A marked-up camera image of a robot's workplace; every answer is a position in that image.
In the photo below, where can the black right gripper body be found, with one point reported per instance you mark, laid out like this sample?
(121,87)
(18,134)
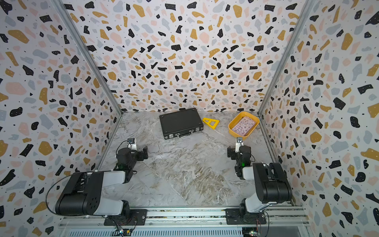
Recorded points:
(233,155)

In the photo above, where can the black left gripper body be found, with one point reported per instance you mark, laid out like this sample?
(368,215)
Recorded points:
(139,157)

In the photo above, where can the yellow storage tray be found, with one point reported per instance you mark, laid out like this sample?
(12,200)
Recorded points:
(237,119)

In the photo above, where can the pink sticker sheet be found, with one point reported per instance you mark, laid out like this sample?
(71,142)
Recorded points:
(243,127)

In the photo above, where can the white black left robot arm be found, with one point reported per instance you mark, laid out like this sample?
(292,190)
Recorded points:
(82,194)

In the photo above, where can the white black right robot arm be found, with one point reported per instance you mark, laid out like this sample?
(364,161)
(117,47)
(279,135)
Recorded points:
(270,182)

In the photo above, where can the yellow triangle ruler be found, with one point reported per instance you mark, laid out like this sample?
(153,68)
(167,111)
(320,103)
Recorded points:
(212,123)

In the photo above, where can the black briefcase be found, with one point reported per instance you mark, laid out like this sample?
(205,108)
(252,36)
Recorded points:
(181,123)

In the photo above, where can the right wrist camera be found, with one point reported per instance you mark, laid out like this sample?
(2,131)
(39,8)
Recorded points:
(238,141)

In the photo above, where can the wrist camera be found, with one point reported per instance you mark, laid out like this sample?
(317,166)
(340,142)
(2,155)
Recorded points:
(132,144)
(238,141)

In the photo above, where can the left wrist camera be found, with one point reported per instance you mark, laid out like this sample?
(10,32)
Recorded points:
(132,144)

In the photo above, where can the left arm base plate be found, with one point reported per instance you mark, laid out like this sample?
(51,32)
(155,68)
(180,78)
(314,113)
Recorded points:
(134,217)

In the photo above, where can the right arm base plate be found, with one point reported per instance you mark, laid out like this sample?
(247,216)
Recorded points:
(235,216)

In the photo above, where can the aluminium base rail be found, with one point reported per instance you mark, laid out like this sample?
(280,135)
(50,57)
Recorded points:
(278,221)

